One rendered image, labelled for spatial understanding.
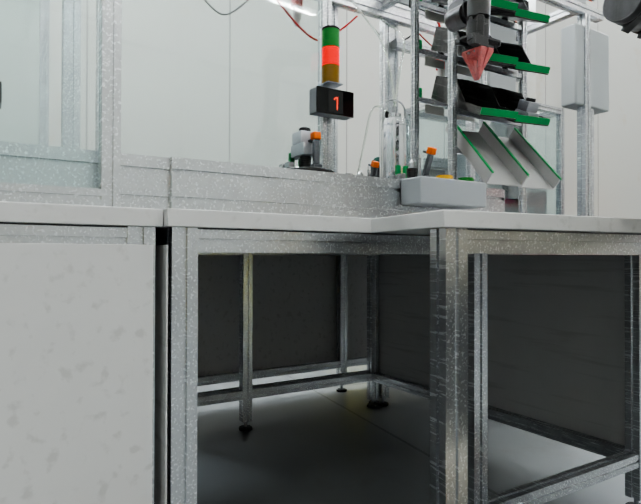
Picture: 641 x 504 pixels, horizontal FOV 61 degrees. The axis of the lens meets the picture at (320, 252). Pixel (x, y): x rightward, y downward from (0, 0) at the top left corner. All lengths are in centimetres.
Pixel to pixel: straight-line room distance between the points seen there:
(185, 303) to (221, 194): 22
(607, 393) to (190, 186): 154
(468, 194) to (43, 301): 91
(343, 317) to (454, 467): 222
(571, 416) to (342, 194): 131
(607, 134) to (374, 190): 695
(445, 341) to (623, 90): 762
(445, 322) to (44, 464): 66
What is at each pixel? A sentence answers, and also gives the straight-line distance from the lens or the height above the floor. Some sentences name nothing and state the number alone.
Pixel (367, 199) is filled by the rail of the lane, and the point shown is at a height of 91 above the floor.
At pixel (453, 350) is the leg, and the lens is 96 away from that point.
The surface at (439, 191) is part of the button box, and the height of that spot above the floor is 93.
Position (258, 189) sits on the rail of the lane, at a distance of 108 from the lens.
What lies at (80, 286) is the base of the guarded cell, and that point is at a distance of 92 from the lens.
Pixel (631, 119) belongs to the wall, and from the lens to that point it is 847.
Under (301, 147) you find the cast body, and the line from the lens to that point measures 132.
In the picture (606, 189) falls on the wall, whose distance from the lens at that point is 794.
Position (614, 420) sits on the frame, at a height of 25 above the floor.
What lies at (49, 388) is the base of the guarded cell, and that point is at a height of 58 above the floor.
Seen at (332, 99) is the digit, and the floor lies 121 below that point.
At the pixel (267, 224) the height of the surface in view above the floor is 84.
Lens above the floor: 78
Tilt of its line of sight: level
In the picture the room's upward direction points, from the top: straight up
